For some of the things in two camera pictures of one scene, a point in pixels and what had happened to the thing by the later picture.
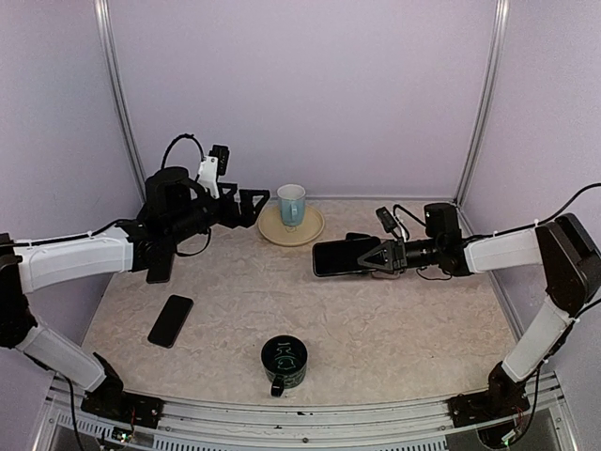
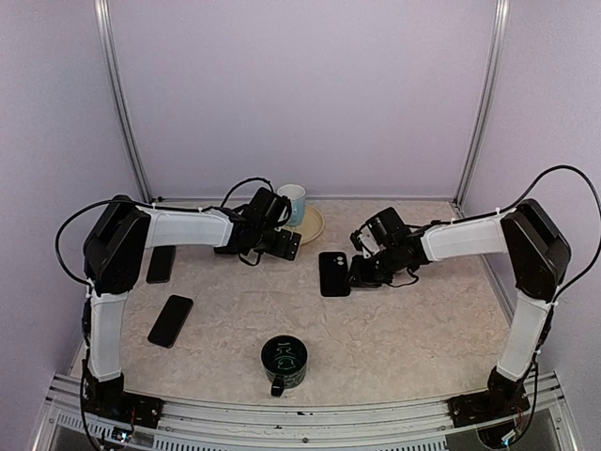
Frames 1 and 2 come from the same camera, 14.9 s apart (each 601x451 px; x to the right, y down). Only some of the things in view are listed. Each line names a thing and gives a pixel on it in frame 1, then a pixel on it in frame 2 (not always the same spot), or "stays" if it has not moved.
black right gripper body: [399, 255] → [374, 274]
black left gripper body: [228, 216] → [280, 249]
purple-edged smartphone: [160, 268] stays
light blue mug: [292, 203] stays
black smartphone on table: [171, 321] stays
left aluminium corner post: [103, 28] stays
